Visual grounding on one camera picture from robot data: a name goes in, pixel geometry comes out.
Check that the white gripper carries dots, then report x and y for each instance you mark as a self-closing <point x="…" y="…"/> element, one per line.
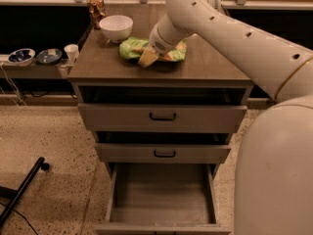
<point x="158" y="43"/>

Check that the green rice chip bag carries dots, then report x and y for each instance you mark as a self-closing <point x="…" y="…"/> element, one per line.
<point x="133" y="48"/>

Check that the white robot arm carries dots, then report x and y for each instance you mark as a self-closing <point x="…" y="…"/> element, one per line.
<point x="274" y="171"/>

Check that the grey drawer cabinet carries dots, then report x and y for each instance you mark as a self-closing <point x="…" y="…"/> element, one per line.
<point x="99" y="64"/>

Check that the top drawer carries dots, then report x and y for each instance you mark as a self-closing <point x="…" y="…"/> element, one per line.
<point x="162" y="109"/>

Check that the drawer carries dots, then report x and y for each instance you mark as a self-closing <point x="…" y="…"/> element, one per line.
<point x="161" y="199"/>
<point x="162" y="109"/>
<point x="163" y="148"/>

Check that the middle drawer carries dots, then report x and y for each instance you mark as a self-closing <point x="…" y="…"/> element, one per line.
<point x="163" y="148"/>

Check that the bottom drawer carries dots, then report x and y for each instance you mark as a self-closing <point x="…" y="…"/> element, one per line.
<point x="161" y="199"/>

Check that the white bowl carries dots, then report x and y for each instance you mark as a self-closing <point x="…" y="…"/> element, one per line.
<point x="116" y="28"/>

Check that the white paper cup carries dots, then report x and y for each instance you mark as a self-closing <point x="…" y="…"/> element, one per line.
<point x="72" y="51"/>

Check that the dark blue shallow bowl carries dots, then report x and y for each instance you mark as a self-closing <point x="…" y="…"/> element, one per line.
<point x="49" y="57"/>

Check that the blue patterned bowl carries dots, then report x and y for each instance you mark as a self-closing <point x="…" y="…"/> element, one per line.
<point x="22" y="57"/>

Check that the black left stand leg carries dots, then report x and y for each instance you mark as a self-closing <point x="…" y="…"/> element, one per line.
<point x="14" y="195"/>

